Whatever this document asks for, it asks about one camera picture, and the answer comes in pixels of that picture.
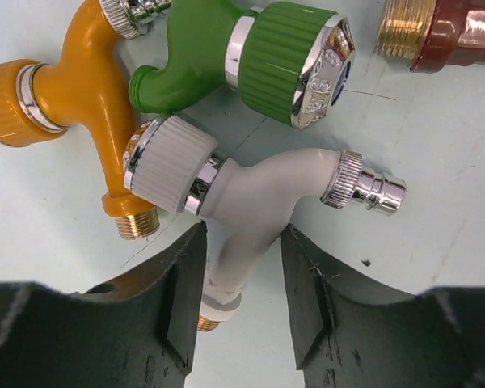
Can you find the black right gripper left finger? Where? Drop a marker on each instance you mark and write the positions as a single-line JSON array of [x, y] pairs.
[[135, 330]]

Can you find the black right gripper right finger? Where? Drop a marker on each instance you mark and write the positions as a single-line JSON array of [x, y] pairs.
[[349, 330]]

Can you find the grey white water faucet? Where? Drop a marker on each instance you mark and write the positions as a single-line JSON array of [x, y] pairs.
[[178, 167]]

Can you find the yellow water faucet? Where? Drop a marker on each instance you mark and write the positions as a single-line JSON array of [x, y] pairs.
[[40, 102]]

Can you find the green water faucet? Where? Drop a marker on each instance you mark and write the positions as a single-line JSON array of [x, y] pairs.
[[288, 61]]

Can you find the brown water faucet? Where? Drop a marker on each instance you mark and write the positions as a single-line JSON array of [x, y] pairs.
[[431, 34]]

